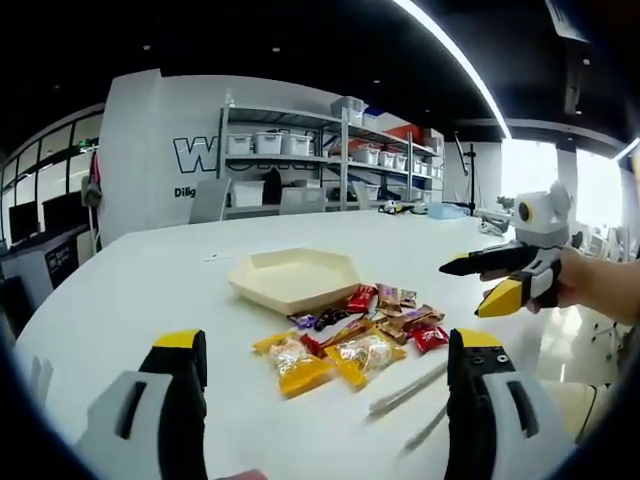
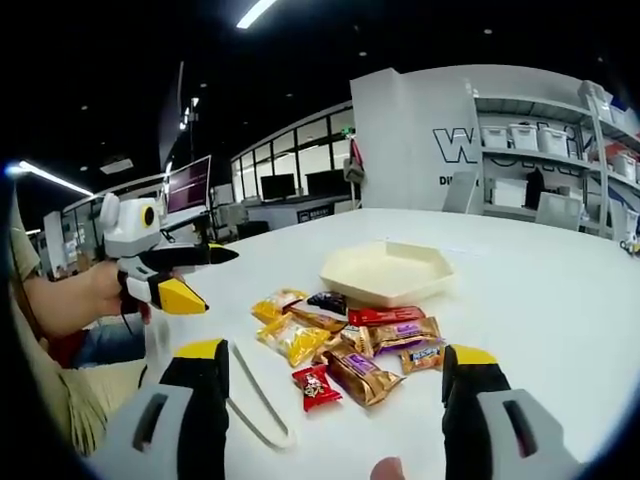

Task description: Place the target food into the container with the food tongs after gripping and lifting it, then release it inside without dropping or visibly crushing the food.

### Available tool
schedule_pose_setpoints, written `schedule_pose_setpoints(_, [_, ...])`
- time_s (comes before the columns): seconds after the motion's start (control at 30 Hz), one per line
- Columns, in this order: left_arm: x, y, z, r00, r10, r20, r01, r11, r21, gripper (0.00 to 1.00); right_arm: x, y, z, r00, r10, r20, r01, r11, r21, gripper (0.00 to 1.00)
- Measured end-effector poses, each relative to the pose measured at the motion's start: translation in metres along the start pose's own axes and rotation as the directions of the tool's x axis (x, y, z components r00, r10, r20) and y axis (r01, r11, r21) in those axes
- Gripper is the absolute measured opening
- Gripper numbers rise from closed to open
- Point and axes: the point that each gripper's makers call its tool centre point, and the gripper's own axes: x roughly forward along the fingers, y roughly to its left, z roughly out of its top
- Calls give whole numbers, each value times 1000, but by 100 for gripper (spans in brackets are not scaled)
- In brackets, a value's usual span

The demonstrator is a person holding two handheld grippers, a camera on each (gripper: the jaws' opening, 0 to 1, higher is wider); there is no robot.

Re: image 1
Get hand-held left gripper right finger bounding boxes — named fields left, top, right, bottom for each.
left=445, top=327, right=577, bottom=480

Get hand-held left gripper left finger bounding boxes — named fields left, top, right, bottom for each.
left=73, top=328, right=209, bottom=480

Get clear plastic food tongs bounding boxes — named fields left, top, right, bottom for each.
left=367, top=360, right=451, bottom=459

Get pile of snack food packets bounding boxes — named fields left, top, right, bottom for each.
left=251, top=282, right=451, bottom=400

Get beige hexagonal container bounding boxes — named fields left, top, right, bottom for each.
left=227, top=246, right=363, bottom=317

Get person's right hand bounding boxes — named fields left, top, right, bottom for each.
left=553, top=245, right=604, bottom=310

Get blue plastic box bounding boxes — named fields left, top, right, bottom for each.
left=427, top=201, right=472, bottom=221

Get white device on table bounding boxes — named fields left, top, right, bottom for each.
left=377, top=198, right=418, bottom=217

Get ceiling light strip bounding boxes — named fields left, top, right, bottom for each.
left=388, top=0, right=515, bottom=142

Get grey metal shelf rack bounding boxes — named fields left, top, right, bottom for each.
left=218, top=88, right=447, bottom=217

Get black monitor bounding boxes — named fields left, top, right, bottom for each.
left=8, top=201, right=42, bottom=247
left=41, top=191, right=87, bottom=237

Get row of white storage bins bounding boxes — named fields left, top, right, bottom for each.
left=225, top=95, right=445, bottom=205

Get coat stand with clothes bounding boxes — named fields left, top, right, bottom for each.
left=79, top=148, right=105, bottom=251

